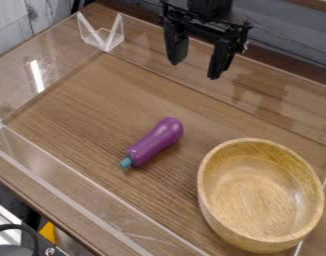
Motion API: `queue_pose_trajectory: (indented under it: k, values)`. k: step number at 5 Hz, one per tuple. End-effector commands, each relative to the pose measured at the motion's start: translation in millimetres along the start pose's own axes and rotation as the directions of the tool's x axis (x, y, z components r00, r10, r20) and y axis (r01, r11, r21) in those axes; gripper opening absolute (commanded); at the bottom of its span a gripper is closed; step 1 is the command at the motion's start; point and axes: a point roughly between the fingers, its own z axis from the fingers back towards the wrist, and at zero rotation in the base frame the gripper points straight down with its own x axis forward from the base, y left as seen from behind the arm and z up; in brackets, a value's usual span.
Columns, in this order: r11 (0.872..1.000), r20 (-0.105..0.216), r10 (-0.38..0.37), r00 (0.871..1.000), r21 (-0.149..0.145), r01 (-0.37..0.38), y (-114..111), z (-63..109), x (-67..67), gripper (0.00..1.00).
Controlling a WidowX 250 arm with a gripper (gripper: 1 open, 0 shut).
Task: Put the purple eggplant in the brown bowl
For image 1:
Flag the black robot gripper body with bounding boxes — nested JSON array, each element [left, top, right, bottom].
[[160, 0, 252, 53]]

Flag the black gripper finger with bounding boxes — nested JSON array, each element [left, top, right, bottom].
[[162, 18, 188, 65], [207, 38, 235, 80]]

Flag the purple toy eggplant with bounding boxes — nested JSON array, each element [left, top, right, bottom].
[[120, 117, 184, 169]]

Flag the brown wooden bowl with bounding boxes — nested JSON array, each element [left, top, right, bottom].
[[196, 138, 324, 254]]

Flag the black device with yellow label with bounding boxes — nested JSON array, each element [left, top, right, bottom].
[[0, 221, 70, 256]]

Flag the clear acrylic corner bracket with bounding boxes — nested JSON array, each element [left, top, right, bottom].
[[76, 13, 124, 52]]

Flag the black cable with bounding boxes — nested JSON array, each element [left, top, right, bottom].
[[0, 223, 40, 256]]

